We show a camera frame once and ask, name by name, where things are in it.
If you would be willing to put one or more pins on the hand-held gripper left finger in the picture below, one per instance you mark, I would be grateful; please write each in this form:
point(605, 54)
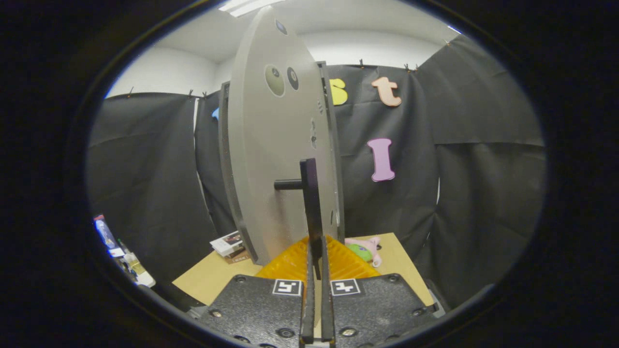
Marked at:
point(308, 309)

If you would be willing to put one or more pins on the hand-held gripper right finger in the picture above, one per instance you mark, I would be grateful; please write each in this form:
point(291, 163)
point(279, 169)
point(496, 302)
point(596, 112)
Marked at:
point(327, 309)

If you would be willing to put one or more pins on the grey shoe cabinet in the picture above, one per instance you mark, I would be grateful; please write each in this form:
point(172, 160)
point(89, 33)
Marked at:
point(340, 183)

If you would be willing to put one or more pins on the light grey shoe cabinet door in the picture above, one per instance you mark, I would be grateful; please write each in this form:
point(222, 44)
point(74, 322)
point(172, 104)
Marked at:
point(271, 169)

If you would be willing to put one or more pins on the pink and green plush toy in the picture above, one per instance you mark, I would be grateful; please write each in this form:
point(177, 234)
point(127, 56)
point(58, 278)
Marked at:
point(360, 251)

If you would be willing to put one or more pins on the brown book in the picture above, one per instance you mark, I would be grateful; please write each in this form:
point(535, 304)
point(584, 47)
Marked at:
point(239, 258)

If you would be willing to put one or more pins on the white booklet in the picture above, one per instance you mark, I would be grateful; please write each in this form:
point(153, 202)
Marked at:
point(226, 243)

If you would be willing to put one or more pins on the black backdrop cloth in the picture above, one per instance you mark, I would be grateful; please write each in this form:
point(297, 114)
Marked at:
point(483, 193)

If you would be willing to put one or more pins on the row of small cloth clips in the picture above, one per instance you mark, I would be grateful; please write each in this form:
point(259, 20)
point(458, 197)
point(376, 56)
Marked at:
point(361, 63)

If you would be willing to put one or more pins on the small ceiling light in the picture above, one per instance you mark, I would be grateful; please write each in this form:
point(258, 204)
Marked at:
point(454, 29)

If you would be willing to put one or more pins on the long ceiling light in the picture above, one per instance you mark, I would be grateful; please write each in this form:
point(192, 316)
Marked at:
point(246, 7)

